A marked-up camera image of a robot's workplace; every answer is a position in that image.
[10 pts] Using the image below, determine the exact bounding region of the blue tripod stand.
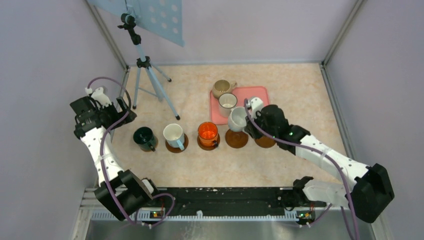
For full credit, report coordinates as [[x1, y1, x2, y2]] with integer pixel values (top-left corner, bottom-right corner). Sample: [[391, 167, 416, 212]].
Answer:
[[117, 13, 181, 121]]

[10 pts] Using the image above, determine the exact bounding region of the white cable duct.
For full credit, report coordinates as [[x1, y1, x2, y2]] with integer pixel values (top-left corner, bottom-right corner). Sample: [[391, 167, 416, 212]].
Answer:
[[91, 210, 299, 222]]

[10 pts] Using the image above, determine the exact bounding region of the dark green mug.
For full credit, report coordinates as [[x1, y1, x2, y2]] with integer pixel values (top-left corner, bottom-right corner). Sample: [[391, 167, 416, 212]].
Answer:
[[133, 126, 158, 148]]

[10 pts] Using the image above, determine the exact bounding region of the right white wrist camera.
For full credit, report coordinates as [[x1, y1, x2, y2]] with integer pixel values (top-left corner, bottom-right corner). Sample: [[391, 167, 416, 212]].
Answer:
[[247, 97, 265, 119]]

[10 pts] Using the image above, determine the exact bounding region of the white mug front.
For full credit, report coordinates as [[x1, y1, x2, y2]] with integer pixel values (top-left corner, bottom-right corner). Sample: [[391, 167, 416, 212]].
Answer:
[[227, 106, 247, 132]]

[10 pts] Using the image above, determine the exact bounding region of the orange glass mug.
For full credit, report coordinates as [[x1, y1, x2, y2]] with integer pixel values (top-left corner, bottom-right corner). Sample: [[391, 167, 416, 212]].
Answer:
[[197, 121, 219, 148]]

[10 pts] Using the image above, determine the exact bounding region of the light blue mug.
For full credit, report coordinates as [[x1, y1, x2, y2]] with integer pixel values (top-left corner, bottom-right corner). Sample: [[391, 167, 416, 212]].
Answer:
[[162, 123, 185, 151]]

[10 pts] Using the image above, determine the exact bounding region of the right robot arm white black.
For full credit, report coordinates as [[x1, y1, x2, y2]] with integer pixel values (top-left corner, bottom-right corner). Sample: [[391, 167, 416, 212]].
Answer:
[[243, 103, 395, 223]]

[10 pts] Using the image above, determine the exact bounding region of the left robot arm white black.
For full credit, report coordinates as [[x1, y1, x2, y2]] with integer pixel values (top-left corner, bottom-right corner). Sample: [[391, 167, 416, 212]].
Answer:
[[70, 96, 161, 221]]

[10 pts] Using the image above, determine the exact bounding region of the dark wooden coaster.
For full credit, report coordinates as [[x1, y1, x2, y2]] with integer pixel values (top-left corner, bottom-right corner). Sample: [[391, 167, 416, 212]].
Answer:
[[165, 134, 189, 154], [196, 134, 221, 151], [225, 129, 249, 149], [254, 136, 276, 149]]

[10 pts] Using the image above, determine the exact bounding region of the blue perforated board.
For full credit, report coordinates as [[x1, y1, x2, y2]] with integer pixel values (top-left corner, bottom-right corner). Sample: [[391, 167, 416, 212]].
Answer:
[[89, 0, 185, 47]]

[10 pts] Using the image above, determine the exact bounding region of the pink tray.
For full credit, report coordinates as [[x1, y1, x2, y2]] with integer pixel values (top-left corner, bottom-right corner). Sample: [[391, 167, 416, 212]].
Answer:
[[209, 86, 270, 125]]

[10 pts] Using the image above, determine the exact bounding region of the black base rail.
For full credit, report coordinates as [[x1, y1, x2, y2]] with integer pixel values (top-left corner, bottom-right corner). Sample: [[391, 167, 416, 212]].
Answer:
[[141, 187, 327, 219]]

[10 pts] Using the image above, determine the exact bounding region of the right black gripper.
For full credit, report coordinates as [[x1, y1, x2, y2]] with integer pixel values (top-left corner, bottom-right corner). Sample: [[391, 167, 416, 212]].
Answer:
[[245, 109, 278, 139]]

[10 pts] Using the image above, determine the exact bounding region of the white mug dark rim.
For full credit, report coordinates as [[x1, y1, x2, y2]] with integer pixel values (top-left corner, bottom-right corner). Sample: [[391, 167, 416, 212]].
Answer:
[[218, 93, 238, 118]]

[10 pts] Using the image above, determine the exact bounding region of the beige mug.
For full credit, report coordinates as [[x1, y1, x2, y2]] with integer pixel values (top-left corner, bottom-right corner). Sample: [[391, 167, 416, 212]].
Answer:
[[211, 79, 238, 99]]

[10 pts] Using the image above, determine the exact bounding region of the light wooden coaster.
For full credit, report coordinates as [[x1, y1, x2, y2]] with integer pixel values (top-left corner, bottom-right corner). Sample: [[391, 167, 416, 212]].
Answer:
[[139, 138, 158, 152]]

